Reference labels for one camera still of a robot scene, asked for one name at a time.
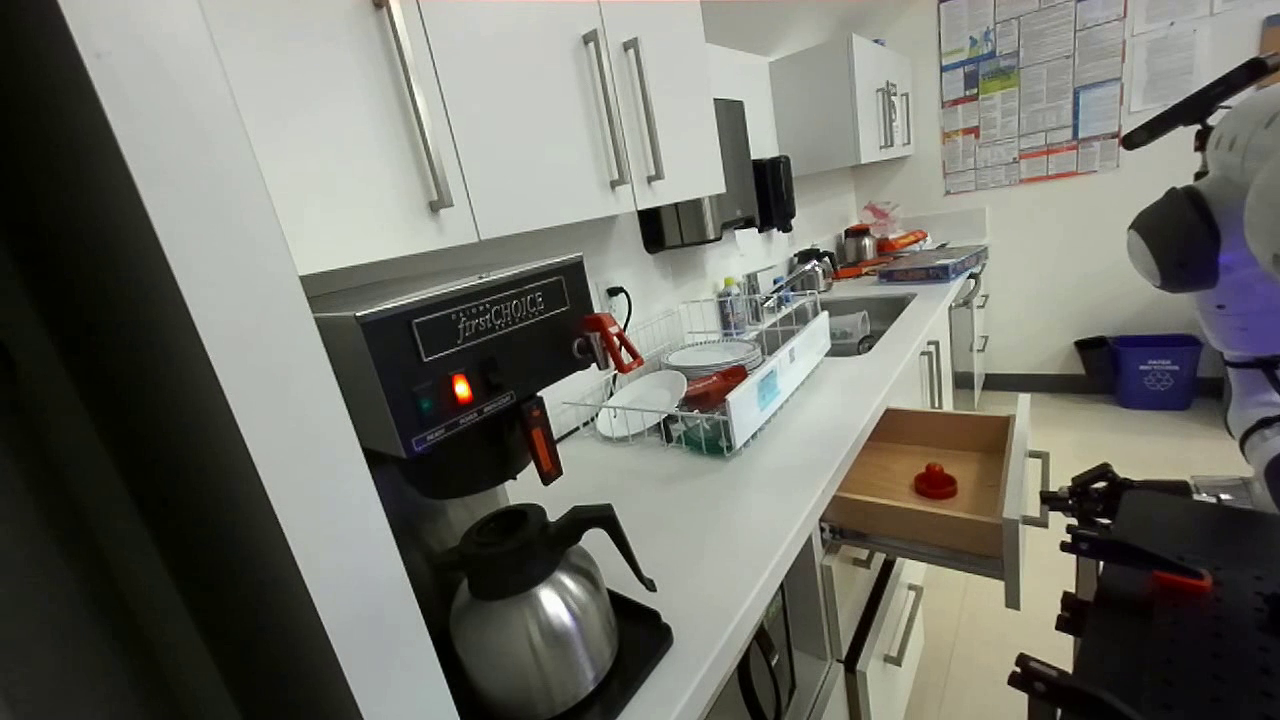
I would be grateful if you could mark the dish soap bottle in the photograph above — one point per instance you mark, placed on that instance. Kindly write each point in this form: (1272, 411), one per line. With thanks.
(733, 307)

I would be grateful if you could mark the blue flat tray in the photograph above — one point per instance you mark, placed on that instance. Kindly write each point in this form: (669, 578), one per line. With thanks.
(932, 267)

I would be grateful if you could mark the blue recycling bin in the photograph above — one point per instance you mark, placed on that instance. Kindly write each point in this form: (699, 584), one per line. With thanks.
(1152, 368)

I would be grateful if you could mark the colourful wall poster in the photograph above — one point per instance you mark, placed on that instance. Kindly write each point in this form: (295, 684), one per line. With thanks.
(1027, 92)

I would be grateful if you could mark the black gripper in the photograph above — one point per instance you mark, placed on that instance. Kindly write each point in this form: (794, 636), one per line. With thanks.
(1103, 491)

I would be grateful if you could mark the orange kitchen item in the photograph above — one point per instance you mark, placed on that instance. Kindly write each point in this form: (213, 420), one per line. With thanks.
(906, 243)

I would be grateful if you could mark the small red object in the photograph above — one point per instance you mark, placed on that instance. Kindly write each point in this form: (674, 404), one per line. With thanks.
(932, 483)

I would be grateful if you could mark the round white plate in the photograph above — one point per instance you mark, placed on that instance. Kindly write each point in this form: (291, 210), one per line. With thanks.
(705, 354)
(643, 404)

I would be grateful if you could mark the black kettle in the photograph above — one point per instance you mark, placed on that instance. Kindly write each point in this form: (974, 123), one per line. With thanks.
(809, 267)

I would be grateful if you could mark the white kitchen drawer wooden inside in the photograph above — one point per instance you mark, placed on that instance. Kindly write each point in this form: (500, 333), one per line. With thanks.
(932, 526)

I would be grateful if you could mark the small white wall cabinet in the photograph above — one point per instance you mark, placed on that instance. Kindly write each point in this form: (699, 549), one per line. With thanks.
(845, 107)

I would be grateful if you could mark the black perforated table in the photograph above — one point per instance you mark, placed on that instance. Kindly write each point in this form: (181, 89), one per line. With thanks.
(1195, 642)

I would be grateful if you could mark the narrow white wall cabinet door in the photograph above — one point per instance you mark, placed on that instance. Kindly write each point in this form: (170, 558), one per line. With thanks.
(665, 92)

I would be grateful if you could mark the white base cabinet door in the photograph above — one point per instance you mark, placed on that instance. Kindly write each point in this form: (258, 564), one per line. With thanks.
(932, 367)

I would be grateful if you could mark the red coffee maker tap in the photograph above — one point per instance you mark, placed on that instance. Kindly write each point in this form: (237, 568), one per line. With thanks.
(608, 347)

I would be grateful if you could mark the wide white wall cabinet door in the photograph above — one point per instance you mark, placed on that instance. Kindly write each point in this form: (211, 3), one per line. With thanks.
(320, 123)

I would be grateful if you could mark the red item in rack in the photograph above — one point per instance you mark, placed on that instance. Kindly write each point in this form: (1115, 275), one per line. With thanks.
(718, 385)

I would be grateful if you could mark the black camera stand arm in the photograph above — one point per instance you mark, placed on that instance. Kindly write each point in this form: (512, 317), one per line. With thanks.
(1195, 103)

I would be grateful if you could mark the steel kitchen sink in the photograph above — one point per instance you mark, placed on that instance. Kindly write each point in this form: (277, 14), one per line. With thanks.
(864, 323)

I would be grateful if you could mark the white wall papers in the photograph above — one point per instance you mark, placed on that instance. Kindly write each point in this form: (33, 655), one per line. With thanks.
(1201, 45)

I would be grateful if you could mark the wall outlet with plug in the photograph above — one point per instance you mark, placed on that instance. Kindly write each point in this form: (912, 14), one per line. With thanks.
(619, 303)

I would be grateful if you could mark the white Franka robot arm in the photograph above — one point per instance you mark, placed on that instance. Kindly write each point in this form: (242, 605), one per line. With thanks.
(1241, 243)

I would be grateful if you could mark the black waste bin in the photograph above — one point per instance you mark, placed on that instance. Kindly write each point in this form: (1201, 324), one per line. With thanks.
(1095, 356)

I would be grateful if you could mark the black undercounter appliance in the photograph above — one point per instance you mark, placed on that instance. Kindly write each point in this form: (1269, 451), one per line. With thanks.
(770, 660)

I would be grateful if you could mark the black coffee maker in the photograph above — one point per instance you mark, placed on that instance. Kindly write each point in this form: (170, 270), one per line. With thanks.
(452, 354)

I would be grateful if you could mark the dark refrigerator side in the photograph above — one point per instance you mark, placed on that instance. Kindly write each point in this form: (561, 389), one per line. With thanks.
(104, 442)

